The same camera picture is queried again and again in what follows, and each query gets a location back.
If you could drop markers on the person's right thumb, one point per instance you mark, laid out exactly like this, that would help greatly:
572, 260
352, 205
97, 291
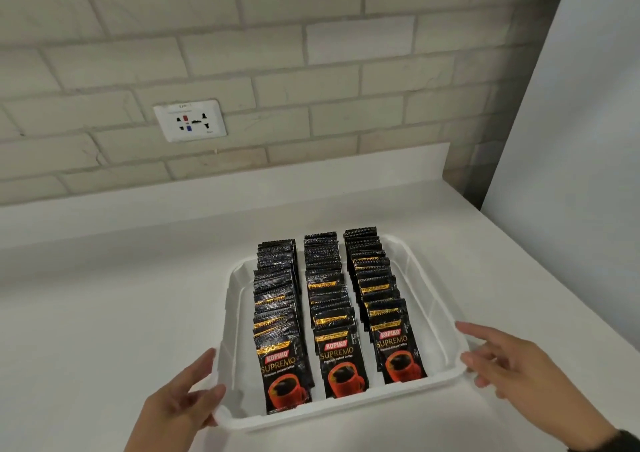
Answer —
486, 351

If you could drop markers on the white wall power socket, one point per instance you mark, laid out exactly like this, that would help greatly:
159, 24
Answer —
190, 121

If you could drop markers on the person's right hand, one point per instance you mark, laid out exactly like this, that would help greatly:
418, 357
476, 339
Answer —
540, 381

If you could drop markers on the person's left hand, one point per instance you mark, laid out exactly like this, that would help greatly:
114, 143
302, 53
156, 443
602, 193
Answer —
165, 416

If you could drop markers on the white cabinet side panel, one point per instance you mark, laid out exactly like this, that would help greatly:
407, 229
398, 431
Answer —
575, 167

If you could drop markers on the white plastic tray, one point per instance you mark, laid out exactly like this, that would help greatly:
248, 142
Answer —
240, 366

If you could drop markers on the person's right little finger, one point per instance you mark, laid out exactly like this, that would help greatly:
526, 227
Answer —
501, 393

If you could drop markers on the person's left thumb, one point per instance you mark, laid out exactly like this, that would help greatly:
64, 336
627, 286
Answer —
210, 399

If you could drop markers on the person's right middle finger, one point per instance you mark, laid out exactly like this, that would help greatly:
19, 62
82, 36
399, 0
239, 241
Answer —
482, 365

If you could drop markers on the person's right forearm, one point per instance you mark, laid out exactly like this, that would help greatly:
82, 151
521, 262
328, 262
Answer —
620, 444

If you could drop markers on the row of black coffee sachets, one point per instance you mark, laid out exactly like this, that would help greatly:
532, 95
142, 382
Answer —
332, 326
382, 316
280, 336

